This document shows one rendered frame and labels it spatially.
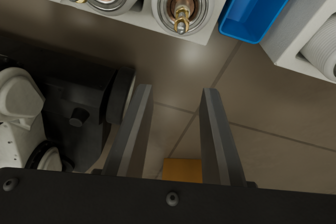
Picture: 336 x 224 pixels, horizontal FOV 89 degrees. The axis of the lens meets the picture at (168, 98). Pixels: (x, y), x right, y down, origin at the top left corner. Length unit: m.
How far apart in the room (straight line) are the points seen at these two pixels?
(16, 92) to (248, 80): 0.66
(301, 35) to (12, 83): 0.56
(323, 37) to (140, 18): 0.35
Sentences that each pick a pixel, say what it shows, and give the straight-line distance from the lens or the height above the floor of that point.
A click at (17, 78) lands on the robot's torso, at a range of 0.44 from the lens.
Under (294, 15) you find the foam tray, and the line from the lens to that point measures 0.48.
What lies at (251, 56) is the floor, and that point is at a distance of 0.65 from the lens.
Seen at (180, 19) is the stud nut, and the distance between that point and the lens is 0.21.
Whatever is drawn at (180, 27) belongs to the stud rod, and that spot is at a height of 0.34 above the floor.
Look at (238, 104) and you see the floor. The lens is 0.77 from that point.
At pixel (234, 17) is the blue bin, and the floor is 0.00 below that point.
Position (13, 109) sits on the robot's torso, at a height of 0.32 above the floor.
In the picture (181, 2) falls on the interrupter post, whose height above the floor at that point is 0.27.
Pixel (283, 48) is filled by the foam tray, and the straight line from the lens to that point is 0.46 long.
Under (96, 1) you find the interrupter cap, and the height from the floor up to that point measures 0.25.
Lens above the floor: 0.53
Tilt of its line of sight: 48 degrees down
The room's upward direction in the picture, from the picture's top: 173 degrees counter-clockwise
